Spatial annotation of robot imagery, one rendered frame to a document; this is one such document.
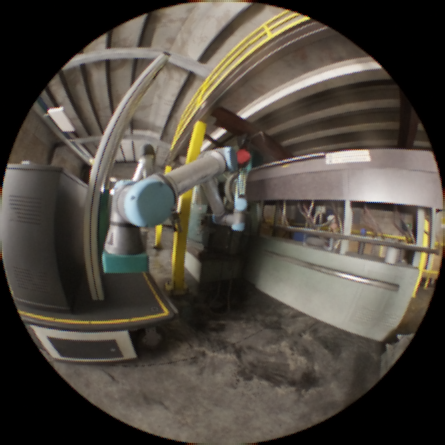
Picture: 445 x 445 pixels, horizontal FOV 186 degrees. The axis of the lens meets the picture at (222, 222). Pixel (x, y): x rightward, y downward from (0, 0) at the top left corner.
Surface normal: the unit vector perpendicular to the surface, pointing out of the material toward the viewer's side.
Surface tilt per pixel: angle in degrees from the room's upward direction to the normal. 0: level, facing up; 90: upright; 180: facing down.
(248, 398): 0
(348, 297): 90
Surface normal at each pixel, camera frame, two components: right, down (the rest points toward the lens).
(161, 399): 0.13, -0.99
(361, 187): -0.83, -0.10
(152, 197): 0.77, 0.20
